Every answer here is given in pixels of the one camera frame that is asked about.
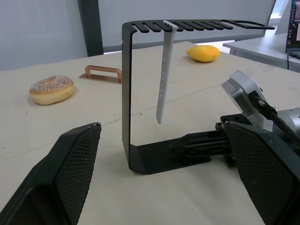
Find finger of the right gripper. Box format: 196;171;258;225
185;141;229;163
169;129;228;149

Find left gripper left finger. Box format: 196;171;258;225
0;122;103;225

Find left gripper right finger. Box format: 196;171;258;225
224;122;300;225

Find black metal watch stand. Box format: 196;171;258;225
121;19;277;176

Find yellow mango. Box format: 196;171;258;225
186;45;221;63

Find grey desk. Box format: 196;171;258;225
222;32;300;71

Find sugared donut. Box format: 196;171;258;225
29;75;75;105

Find laptop screen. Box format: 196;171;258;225
285;0;300;59

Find dark vertical pillar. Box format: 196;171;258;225
77;0;104;58

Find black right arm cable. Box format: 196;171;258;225
248;92;300;139

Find white holed watch strap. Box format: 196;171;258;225
155;20;178;124

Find copper handle on plate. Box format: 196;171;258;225
79;65;123;85

